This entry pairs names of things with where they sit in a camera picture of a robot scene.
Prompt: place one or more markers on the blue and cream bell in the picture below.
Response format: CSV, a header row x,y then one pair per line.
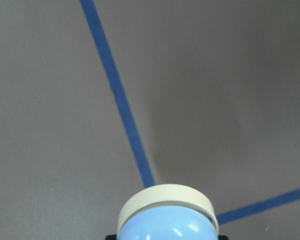
x,y
168,212

